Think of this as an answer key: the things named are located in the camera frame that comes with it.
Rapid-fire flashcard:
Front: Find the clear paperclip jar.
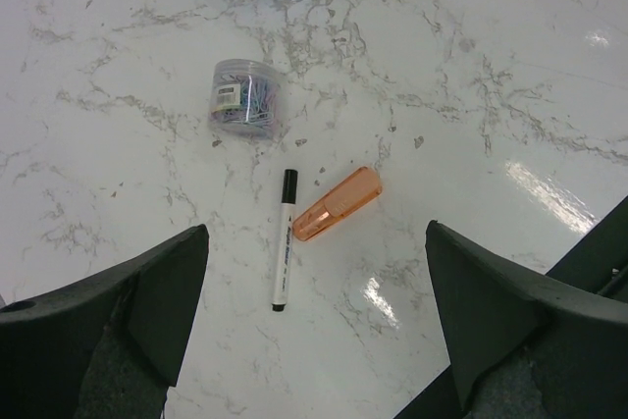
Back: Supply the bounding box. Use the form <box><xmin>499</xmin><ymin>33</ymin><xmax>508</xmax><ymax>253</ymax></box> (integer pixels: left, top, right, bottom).
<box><xmin>209</xmin><ymin>59</ymin><xmax>284</xmax><ymax>139</ymax></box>

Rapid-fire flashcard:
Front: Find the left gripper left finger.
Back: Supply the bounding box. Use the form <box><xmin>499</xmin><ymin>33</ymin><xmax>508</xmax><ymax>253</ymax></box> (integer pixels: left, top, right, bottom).
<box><xmin>1</xmin><ymin>225</ymin><xmax>210</xmax><ymax>418</ymax></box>

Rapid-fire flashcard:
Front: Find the orange highlighter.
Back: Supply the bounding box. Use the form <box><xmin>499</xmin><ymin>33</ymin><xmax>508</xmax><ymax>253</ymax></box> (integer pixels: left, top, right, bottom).
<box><xmin>292</xmin><ymin>167</ymin><xmax>383</xmax><ymax>241</ymax></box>

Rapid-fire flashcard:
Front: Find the black white marker pen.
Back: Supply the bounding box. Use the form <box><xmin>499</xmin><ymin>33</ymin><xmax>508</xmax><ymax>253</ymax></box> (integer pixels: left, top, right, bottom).
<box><xmin>271</xmin><ymin>169</ymin><xmax>298</xmax><ymax>312</ymax></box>

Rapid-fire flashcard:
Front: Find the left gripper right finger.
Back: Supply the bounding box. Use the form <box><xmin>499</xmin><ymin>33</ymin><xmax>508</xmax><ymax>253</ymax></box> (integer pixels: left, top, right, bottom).
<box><xmin>426</xmin><ymin>221</ymin><xmax>627</xmax><ymax>418</ymax></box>

